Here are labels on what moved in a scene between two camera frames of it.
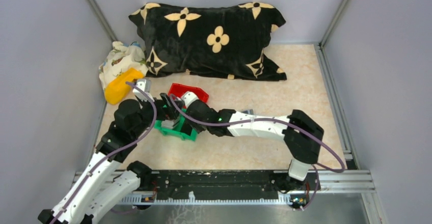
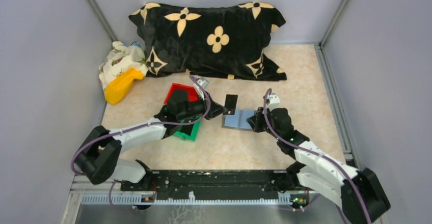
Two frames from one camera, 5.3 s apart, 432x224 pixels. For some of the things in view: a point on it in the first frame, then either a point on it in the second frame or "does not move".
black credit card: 165,98 to 231,102
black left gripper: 162,109 to 217,110
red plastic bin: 177,90 does not move
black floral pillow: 231,42 does not move
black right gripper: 192,124 to 259,116
